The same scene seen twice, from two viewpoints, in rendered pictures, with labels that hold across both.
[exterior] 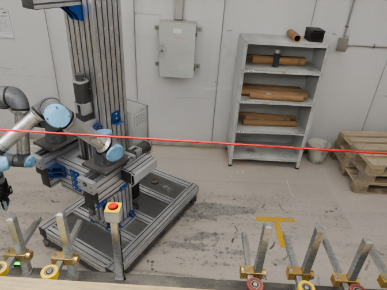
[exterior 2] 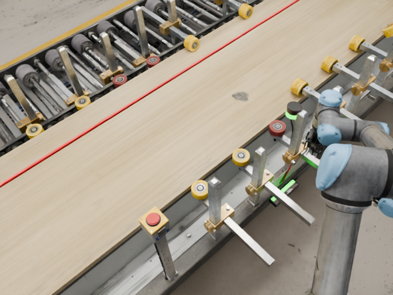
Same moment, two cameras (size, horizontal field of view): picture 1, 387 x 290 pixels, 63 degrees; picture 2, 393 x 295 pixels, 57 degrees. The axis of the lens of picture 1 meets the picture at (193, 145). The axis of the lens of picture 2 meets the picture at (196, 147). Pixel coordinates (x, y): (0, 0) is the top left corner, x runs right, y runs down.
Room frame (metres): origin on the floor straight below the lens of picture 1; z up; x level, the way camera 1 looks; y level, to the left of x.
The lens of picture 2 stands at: (1.65, 0.16, 2.26)
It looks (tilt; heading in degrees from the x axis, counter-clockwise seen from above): 53 degrees down; 142
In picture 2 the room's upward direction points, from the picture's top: 5 degrees counter-clockwise
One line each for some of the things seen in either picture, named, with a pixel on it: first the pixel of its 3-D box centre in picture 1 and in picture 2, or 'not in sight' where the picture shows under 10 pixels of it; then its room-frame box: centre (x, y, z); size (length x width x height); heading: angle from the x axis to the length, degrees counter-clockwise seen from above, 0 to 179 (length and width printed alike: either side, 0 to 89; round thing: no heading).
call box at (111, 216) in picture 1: (113, 212); (155, 225); (1.14, 0.36, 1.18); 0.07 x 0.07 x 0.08; 0
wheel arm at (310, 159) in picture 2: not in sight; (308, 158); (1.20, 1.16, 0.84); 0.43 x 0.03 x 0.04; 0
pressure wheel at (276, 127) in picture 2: not in sight; (276, 133); (1.01, 1.16, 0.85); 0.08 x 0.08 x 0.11
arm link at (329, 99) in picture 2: not in sight; (328, 106); (1.25, 1.07, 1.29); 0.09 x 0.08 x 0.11; 127
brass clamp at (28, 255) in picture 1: (18, 255); (259, 183); (1.14, 0.89, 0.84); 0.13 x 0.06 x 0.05; 90
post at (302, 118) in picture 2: not in sight; (294, 147); (1.14, 1.12, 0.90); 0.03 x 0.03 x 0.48; 0
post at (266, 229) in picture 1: (260, 258); not in sight; (1.13, -0.38, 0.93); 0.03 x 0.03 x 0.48; 0
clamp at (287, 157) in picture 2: not in sight; (295, 151); (1.14, 1.14, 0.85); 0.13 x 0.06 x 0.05; 90
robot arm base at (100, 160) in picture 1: (105, 155); not in sight; (1.79, 0.59, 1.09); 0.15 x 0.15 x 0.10
